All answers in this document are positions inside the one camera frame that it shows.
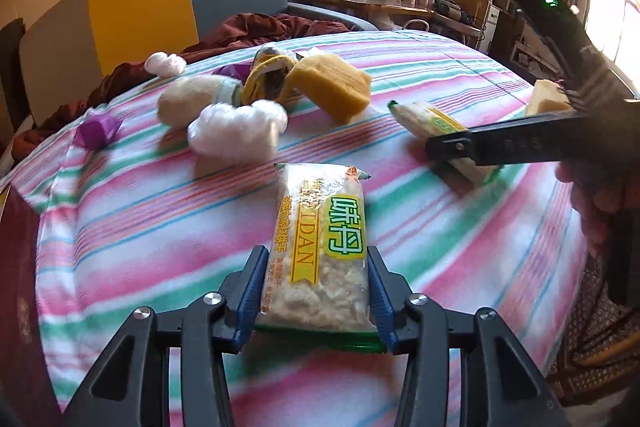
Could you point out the side window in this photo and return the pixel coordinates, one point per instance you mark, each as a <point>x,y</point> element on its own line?
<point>612,7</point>

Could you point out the purple snack packet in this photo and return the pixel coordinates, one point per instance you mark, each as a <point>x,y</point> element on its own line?
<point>227,70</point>
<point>97,132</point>

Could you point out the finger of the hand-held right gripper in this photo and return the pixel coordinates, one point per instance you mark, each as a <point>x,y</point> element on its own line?
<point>500,147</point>

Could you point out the beige plush toy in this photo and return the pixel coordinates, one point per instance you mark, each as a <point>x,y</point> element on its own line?
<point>195,97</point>

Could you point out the white plastic hoop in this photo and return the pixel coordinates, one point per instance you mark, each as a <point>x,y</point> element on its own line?
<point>415,24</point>

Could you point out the yellow and blue armchair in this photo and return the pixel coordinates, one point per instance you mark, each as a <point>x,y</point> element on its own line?
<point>150,2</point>

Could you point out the clear snack packet yellow label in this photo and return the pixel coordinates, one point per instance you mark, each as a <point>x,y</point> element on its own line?
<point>425,117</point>
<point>320,227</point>

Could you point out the maroon cloth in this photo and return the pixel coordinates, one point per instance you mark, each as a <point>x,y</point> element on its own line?
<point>250,29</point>

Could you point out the person's right hand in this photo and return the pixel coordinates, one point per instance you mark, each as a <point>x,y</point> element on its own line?
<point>590,212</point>

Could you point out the wooden desk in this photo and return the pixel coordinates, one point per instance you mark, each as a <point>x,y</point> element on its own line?
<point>360,2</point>

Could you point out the striped blanket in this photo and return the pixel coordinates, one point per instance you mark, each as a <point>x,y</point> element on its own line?
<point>150,217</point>

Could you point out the yellow sponge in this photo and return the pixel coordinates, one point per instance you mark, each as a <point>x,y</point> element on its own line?
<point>335,82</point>

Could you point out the brown patterned cloth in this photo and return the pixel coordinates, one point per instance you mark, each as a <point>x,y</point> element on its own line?
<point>595,347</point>

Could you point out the large white cotton ball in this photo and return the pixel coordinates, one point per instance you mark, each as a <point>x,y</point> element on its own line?
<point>225,127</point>

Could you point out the yellow plush toy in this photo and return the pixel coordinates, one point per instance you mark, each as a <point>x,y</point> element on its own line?
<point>260,77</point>

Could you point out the pale yellow foam block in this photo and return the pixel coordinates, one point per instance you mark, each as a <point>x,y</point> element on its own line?
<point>545,99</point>

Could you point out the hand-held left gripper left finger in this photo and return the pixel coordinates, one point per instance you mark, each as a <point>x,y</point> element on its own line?
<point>250,307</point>

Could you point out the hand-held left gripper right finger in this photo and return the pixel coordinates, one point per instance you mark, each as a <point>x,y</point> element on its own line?
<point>380,312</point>

